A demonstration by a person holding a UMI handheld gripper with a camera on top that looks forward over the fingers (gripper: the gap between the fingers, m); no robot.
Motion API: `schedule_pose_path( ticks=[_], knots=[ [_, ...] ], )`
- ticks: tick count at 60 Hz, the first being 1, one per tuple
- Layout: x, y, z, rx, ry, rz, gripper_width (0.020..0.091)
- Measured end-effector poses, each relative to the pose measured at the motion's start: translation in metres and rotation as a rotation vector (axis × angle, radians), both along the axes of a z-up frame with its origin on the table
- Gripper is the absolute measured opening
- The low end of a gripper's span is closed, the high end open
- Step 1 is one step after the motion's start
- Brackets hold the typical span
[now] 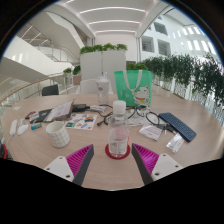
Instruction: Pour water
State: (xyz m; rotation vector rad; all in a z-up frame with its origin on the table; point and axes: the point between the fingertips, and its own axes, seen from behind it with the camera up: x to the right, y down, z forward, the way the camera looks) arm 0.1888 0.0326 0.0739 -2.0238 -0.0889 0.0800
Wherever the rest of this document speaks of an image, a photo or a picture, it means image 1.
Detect flat round red coaster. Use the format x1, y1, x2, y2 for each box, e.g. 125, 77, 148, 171
104, 143, 132, 161

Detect ceiling light strips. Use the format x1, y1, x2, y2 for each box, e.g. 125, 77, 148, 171
64, 0, 148, 34

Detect black power adapter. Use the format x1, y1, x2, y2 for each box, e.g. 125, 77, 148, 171
72, 103, 91, 113

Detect tangled black cables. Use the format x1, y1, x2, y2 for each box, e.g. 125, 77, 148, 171
96, 103, 171, 133

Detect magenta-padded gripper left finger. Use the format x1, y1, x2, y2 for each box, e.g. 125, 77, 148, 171
43, 143, 95, 187

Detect clear plastic water bottle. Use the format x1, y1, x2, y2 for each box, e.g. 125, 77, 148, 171
107, 100, 130, 158

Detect white chair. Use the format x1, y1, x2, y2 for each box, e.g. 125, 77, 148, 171
79, 78, 114, 95

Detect blue and red chair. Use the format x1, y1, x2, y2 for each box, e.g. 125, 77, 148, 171
0, 143, 8, 160

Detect green tote bag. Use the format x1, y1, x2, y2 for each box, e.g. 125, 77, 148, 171
113, 69, 154, 108

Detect clear plastic packet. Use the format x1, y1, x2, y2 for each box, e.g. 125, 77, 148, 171
165, 132, 185, 154

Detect open booklet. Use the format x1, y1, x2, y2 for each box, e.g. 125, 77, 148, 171
43, 99, 76, 123

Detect black wallet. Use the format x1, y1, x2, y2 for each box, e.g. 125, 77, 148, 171
33, 108, 53, 124

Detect colourful sticker sheet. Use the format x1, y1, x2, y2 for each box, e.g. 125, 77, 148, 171
64, 112, 98, 131

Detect white computer mouse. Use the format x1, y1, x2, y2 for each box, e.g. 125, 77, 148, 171
16, 123, 30, 136

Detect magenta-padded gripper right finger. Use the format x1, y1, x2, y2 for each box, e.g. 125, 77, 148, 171
131, 143, 184, 186

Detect hedge of green plants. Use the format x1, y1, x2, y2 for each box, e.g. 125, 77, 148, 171
125, 53, 224, 108

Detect blue-green marker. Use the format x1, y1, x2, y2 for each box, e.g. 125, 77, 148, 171
30, 122, 43, 131

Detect small potted plant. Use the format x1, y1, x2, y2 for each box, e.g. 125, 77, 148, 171
63, 67, 73, 86
72, 65, 82, 86

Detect green plants atop cabinet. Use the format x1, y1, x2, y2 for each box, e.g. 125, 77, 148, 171
79, 43, 129, 55

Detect white grid-pattern mug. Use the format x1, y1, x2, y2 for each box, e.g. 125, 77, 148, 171
45, 120, 71, 149

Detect clear tumbler with white lid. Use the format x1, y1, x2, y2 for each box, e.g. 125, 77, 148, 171
95, 72, 110, 106

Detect white paper tag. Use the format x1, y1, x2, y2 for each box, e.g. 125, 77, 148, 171
138, 123, 164, 142

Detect white cabinet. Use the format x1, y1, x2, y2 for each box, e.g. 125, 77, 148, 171
79, 49, 128, 94

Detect glass railing with wooden handrail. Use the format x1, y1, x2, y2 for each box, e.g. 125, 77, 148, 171
0, 73, 68, 106

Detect black chair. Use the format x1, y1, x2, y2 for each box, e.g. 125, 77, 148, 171
41, 83, 60, 98

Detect dark blue keyboard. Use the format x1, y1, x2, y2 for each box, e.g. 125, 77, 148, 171
158, 112, 198, 143

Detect small brown case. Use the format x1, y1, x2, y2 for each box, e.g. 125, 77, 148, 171
24, 110, 36, 120

